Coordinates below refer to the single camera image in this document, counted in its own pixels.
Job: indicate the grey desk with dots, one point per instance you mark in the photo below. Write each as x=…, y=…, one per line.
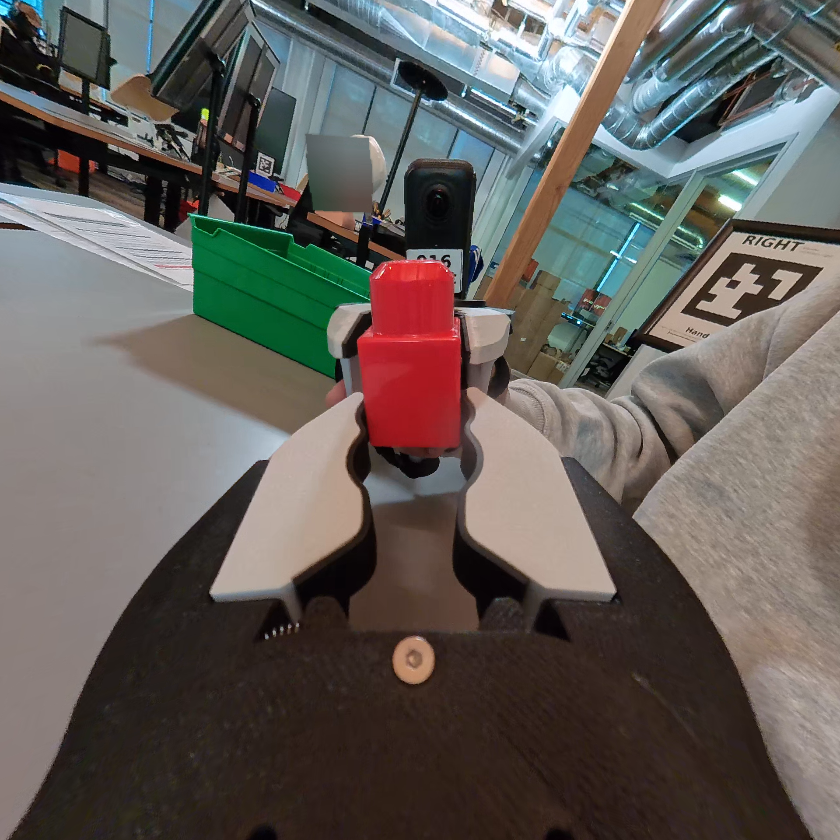
x=131, y=426

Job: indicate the framed marker poster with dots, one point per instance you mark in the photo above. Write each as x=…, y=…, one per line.
x=754, y=289

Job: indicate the wooden workbench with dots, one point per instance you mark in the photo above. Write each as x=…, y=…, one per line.
x=65, y=118

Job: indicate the large tilted black monitor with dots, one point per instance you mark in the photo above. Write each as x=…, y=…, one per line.
x=197, y=59

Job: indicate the person's right hand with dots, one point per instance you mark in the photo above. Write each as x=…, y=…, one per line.
x=336, y=394

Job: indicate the wooden curved panel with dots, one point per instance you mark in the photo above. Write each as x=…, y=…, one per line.
x=141, y=98

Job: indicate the person's grey sweatshirt torso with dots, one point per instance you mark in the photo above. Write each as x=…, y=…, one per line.
x=774, y=590

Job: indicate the black pole stand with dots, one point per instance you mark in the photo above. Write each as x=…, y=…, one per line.
x=423, y=82

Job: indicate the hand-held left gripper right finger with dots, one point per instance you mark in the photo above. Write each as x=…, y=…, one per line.
x=531, y=518

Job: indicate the small black monitor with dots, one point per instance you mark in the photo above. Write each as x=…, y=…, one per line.
x=82, y=46

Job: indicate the printed paper sheet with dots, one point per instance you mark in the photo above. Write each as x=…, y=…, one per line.
x=98, y=236

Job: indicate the stack of cardboard boxes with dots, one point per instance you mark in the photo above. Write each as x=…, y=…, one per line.
x=544, y=308

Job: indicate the person's right forearm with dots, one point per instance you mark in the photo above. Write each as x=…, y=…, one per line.
x=623, y=426

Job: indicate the silver ventilation duct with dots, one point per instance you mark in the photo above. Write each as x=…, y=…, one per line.
x=689, y=85

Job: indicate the green storage bin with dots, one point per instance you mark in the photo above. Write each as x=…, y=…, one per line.
x=262, y=295

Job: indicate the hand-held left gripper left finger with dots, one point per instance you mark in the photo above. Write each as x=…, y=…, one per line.
x=295, y=518

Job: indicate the red toy block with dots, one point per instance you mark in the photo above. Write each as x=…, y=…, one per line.
x=410, y=374

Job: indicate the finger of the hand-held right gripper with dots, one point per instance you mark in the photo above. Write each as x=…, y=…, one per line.
x=489, y=331
x=341, y=328

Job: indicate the wooden post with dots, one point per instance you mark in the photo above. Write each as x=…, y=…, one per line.
x=577, y=151

